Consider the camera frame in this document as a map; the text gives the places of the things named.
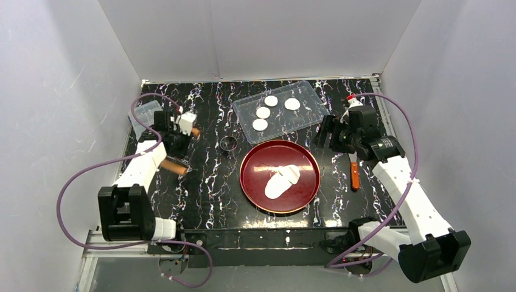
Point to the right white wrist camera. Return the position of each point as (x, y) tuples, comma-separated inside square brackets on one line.
[(352, 102)]

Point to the wooden dough roller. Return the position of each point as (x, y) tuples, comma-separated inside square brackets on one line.
[(173, 165)]

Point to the round red tray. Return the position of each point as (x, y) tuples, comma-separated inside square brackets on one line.
[(258, 167)]

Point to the clear compartment screw box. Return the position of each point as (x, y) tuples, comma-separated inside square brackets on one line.
[(145, 113)]

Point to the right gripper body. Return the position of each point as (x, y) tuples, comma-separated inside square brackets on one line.
[(332, 134)]

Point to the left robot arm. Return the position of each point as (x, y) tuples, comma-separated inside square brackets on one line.
[(125, 209)]

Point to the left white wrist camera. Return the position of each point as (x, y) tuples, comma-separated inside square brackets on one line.
[(185, 124)]

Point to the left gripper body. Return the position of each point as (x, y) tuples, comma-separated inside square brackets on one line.
[(162, 122)]

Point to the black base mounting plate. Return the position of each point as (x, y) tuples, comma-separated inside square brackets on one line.
[(266, 247)]

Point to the flat white dumpling wrapper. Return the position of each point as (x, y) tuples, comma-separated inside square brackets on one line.
[(263, 112), (260, 124), (271, 101), (292, 104)]

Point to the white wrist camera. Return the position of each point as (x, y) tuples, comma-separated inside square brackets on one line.
[(185, 124), (352, 102)]

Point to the white dough ball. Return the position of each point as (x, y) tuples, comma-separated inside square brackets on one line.
[(284, 177)]

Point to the aluminium frame rail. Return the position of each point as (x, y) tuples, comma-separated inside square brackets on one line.
[(116, 249)]

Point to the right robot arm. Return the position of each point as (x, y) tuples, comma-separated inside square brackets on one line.
[(431, 247)]

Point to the clear plastic tray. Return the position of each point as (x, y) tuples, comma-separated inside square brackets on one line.
[(281, 121)]

